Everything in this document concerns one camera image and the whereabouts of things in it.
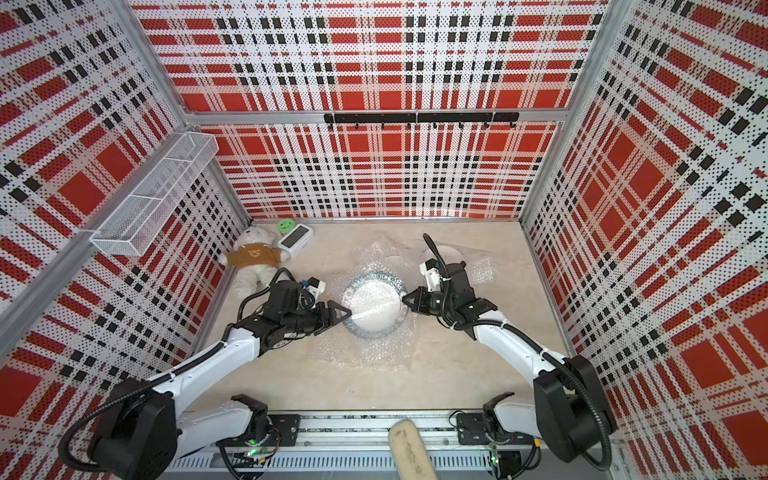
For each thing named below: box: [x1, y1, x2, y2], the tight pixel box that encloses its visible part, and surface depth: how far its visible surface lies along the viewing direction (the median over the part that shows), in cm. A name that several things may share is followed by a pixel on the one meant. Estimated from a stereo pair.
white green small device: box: [278, 223, 314, 257], surface depth 113 cm
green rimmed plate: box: [341, 270, 409, 339], surface depth 84 cm
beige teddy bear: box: [221, 225, 288, 289], surface depth 102 cm
